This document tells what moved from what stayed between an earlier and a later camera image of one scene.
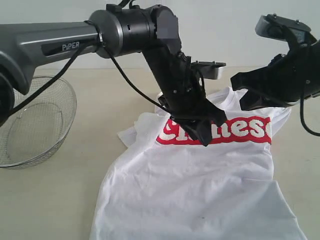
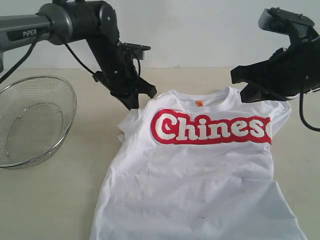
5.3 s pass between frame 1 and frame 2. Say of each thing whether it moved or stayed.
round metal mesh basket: stayed
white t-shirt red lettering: stayed
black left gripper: moved
